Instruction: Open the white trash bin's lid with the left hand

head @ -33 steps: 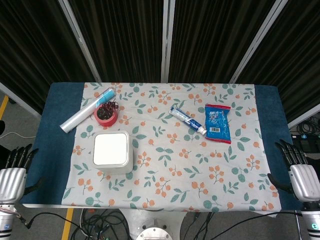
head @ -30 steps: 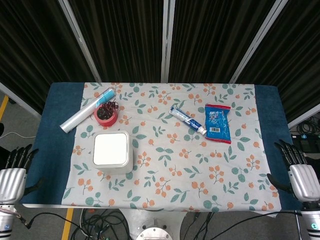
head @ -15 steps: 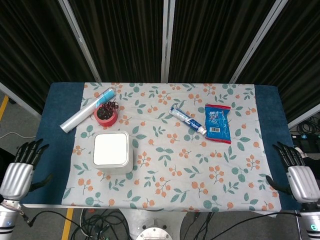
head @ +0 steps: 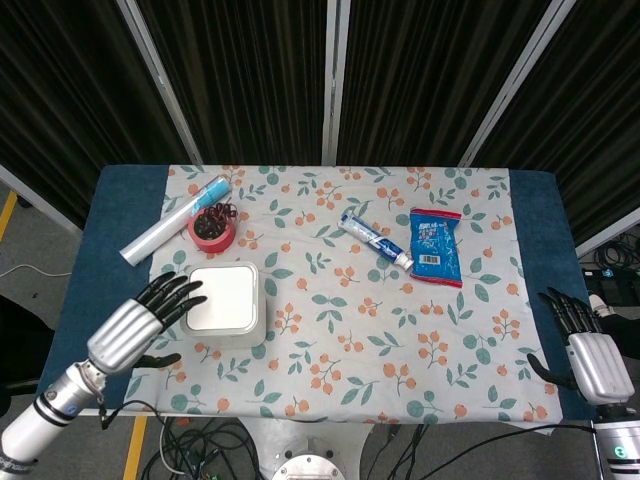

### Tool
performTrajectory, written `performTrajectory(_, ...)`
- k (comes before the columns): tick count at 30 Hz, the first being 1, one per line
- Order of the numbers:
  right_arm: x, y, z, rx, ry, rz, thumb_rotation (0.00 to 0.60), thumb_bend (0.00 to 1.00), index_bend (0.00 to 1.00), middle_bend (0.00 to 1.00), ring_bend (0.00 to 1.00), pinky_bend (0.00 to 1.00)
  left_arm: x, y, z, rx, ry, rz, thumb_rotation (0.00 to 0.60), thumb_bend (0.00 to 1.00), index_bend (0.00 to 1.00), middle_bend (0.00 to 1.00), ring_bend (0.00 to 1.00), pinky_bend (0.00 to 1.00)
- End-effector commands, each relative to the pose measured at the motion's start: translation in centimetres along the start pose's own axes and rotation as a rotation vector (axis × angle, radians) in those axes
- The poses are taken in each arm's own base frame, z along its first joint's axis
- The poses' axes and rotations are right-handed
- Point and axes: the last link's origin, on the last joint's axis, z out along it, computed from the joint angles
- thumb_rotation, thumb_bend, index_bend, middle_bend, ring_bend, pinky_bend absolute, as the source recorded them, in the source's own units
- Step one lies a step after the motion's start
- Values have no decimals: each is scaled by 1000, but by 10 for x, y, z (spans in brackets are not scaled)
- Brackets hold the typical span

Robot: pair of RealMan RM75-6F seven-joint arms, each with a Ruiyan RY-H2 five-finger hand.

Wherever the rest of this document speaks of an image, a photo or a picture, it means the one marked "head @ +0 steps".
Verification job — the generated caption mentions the black folding screen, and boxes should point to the black folding screen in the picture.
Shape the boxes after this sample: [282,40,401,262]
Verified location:
[0,0,640,259]

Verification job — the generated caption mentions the black floor cables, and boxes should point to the black floor cables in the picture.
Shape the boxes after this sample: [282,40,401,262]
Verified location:
[99,399,281,480]

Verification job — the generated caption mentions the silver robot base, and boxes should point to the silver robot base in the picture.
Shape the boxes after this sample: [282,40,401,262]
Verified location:
[234,418,374,480]

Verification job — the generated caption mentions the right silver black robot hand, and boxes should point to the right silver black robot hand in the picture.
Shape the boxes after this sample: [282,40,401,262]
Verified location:
[527,286,636,407]

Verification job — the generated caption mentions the blue table mat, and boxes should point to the blue table mat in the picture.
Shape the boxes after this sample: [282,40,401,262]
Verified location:
[38,164,599,420]

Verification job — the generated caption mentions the red tape roll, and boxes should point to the red tape roll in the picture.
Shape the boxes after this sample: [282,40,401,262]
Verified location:
[187,208,238,253]

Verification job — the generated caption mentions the blue red snack packet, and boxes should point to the blue red snack packet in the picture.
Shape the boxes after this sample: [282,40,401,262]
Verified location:
[408,207,464,290]

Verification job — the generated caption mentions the blue white toothpaste tube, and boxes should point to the blue white toothpaste tube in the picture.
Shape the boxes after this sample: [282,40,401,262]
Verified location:
[337,210,415,272]

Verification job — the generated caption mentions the white square lidded box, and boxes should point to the white square lidded box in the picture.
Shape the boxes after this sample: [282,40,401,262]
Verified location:
[179,261,268,350]

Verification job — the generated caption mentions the clear plastic film roll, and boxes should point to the clear plastic film roll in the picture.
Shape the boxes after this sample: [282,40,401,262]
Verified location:
[118,173,232,268]

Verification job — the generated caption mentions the floral patterned tablecloth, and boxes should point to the floral patterned tablecloth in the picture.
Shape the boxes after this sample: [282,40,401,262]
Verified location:
[122,164,564,425]

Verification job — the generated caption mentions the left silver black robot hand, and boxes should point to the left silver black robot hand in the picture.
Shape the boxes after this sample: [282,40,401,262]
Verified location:
[86,272,209,376]

